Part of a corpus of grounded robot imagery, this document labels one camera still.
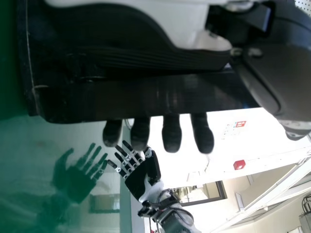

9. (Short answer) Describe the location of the dark framed window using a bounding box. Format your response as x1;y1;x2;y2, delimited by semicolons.
170;180;228;207

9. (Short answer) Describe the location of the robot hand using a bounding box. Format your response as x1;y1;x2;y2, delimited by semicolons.
36;0;311;154
106;140;182;218

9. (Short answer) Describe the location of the red wall box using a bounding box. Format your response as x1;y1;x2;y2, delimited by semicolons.
233;159;246;171

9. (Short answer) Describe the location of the white perforated panel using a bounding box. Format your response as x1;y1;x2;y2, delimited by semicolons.
293;0;311;16

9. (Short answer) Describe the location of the white wall sign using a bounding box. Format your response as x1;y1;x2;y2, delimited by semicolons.
220;120;248;141

